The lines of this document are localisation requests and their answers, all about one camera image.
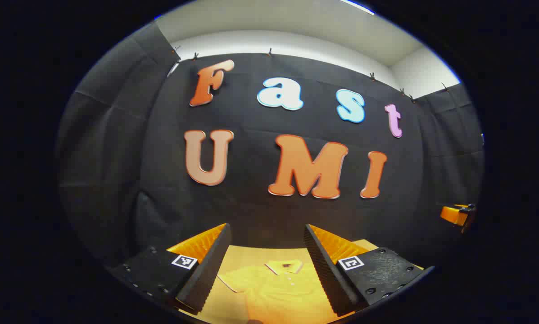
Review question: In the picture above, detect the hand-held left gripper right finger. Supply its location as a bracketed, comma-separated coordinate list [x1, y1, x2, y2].
[303, 224, 434, 317]

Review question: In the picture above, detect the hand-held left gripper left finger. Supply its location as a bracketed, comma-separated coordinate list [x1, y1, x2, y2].
[109, 223, 232, 315]

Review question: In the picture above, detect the orange polo T-shirt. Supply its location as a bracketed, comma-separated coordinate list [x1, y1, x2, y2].
[216, 259, 338, 324]

